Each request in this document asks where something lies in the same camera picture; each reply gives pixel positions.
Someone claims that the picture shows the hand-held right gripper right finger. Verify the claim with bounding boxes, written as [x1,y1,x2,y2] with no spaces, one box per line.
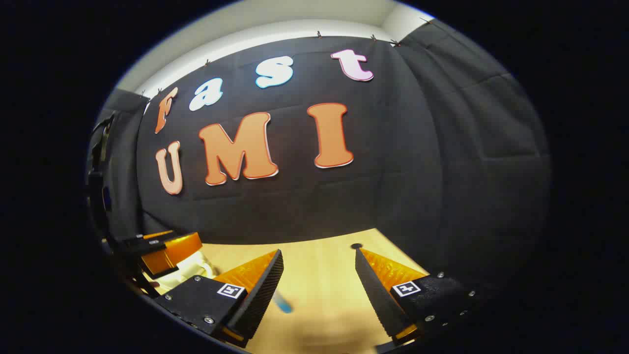
[354,247,489,345]

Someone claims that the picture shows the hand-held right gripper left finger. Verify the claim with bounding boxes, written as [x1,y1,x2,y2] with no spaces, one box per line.
[155,248,285,349]

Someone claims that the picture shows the cream yellow suitcase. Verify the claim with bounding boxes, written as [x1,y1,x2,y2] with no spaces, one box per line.
[155,251,217,294]

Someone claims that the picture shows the blue skincare bottle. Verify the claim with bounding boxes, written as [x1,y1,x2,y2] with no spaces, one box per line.
[273,290,295,314]

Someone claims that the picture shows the black backdrop cloth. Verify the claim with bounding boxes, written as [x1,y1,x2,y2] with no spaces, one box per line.
[87,20,553,295]

